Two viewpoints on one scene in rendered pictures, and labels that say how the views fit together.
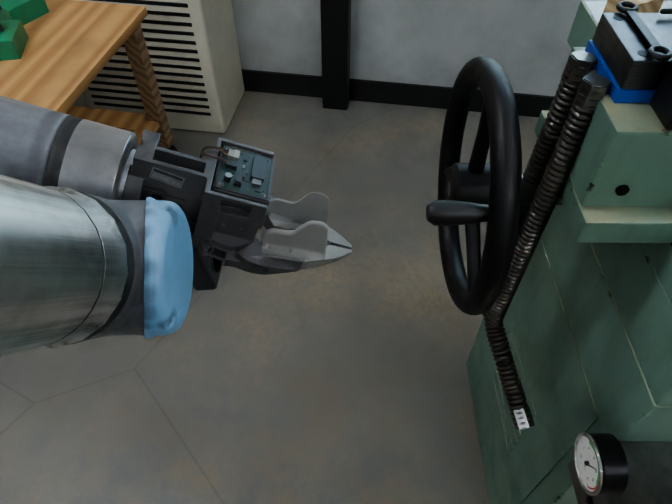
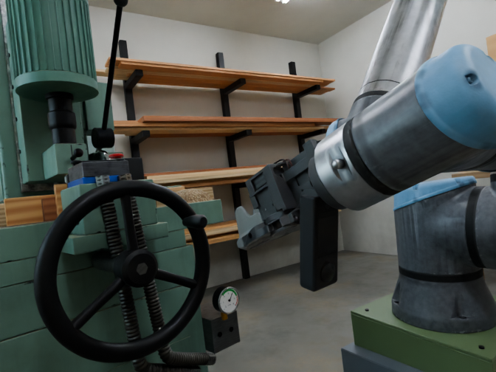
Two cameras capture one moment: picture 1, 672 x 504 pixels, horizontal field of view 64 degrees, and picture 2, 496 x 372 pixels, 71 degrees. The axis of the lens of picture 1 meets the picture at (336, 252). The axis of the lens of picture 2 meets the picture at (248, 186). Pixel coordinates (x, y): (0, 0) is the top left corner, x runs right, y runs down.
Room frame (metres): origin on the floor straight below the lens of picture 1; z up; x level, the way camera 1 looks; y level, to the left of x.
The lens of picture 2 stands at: (0.69, 0.41, 0.91)
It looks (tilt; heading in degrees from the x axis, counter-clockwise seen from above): 1 degrees up; 229
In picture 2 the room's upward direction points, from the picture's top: 7 degrees counter-clockwise
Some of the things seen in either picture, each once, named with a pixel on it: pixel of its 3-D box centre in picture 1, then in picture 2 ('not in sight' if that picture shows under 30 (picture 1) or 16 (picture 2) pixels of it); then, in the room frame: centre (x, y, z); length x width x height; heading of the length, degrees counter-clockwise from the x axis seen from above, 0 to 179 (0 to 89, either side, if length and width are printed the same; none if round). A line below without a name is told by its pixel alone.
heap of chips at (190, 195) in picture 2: not in sight; (187, 195); (0.19, -0.41, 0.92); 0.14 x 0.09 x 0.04; 90
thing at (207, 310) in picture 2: (637, 489); (212, 325); (0.20, -0.35, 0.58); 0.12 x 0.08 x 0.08; 90
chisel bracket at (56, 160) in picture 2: not in sight; (66, 165); (0.45, -0.52, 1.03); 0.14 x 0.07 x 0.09; 90
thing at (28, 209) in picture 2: not in sight; (69, 205); (0.47, -0.46, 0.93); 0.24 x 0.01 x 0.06; 0
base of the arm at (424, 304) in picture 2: not in sight; (440, 288); (-0.06, 0.11, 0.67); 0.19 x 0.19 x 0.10
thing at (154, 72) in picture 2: not in sight; (247, 162); (-1.64, -2.19, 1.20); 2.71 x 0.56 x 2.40; 171
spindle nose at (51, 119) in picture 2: not in sight; (62, 119); (0.46, -0.50, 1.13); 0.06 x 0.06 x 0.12
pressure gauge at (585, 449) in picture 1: (600, 466); (225, 302); (0.20, -0.28, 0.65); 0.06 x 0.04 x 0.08; 0
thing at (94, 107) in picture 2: not in sight; (94, 109); (0.30, -0.71, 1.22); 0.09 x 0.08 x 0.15; 90
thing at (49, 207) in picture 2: not in sight; (95, 204); (0.42, -0.44, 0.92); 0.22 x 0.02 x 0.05; 0
